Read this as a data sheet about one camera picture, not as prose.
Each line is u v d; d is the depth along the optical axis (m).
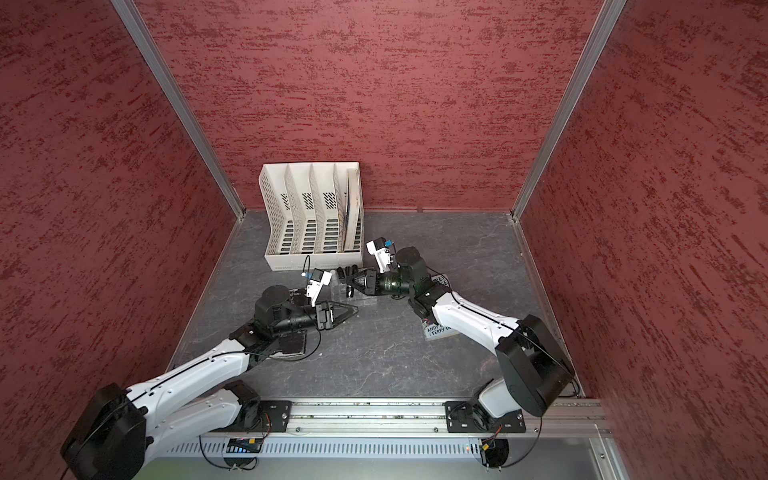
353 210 0.92
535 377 0.43
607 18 0.71
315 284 0.70
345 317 0.75
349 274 0.75
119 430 0.40
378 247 0.73
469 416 0.74
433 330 0.87
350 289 0.74
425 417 0.76
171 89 0.84
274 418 0.74
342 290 0.74
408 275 0.63
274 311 0.60
